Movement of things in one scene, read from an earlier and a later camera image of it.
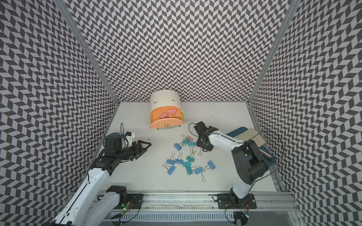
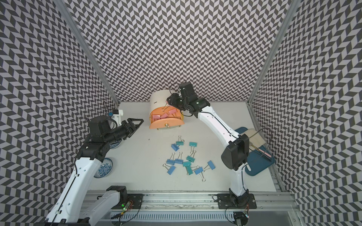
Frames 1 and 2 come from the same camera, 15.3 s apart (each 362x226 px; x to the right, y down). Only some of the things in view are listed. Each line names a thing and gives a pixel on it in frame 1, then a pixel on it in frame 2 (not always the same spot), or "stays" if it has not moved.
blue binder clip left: x=170 y=161 stays
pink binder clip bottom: x=172 y=111 stays
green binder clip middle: x=191 y=158 stays
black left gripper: x=139 y=151 → x=133 y=127
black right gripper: x=210 y=148 → x=174 y=97
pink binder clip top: x=191 y=139 → x=166 y=106
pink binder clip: x=163 y=116 stays
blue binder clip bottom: x=200 y=170 stays
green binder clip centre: x=186 y=163 stays
